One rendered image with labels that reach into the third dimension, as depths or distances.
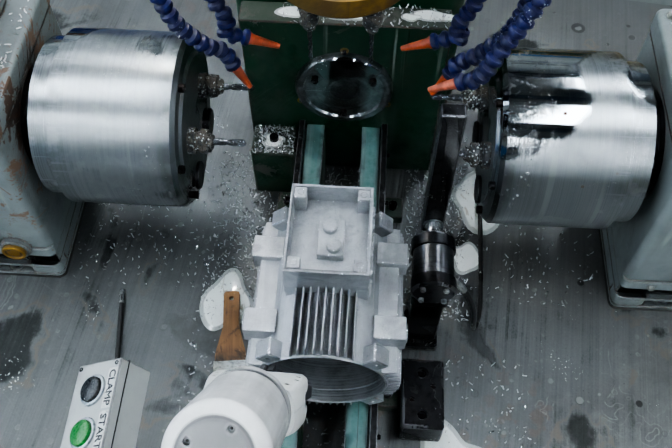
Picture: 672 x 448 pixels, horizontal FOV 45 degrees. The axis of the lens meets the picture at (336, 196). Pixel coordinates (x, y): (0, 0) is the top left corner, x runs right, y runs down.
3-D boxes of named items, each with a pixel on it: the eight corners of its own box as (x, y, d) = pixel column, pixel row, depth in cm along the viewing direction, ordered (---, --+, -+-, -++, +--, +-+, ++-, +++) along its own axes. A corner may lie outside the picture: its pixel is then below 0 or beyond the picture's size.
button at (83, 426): (83, 424, 92) (71, 420, 91) (102, 421, 91) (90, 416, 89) (77, 451, 90) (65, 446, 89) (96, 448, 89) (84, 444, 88)
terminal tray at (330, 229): (292, 213, 104) (289, 182, 98) (374, 218, 104) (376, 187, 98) (282, 298, 98) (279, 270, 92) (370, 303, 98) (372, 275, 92)
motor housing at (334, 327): (268, 267, 117) (257, 196, 102) (399, 275, 117) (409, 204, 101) (251, 402, 107) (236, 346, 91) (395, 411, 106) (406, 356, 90)
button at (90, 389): (93, 382, 95) (82, 377, 94) (111, 378, 93) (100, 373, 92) (87, 407, 93) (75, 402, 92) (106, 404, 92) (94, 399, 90)
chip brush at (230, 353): (216, 293, 128) (215, 291, 128) (248, 292, 129) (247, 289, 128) (212, 421, 117) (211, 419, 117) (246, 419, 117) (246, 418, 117)
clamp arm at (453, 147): (421, 215, 113) (440, 97, 92) (442, 216, 113) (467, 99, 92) (420, 237, 112) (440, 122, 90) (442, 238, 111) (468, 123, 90)
